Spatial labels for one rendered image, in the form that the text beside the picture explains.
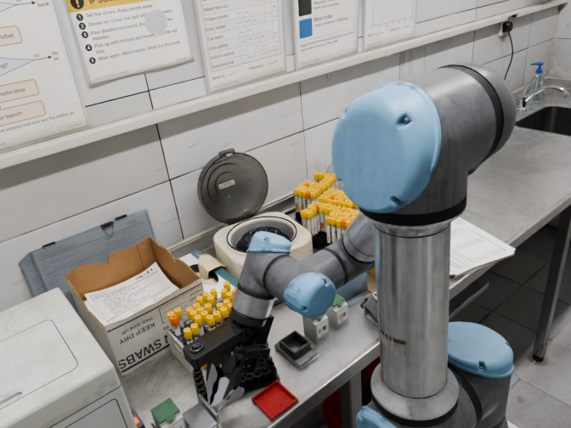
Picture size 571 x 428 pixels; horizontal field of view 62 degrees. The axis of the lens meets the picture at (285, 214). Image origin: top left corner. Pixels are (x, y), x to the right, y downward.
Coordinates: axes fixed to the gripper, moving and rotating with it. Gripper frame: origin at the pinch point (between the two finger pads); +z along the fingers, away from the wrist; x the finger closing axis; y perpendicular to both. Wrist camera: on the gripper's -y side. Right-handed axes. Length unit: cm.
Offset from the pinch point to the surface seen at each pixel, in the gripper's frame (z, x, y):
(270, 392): -2.3, -1.9, 13.0
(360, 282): -24.1, 6.2, 42.4
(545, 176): -69, 5, 129
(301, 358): -8.3, -0.2, 21.1
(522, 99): -107, 48, 185
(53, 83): -49, 58, -23
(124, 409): -6.5, -4.5, -21.1
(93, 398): -9.3, -4.4, -26.6
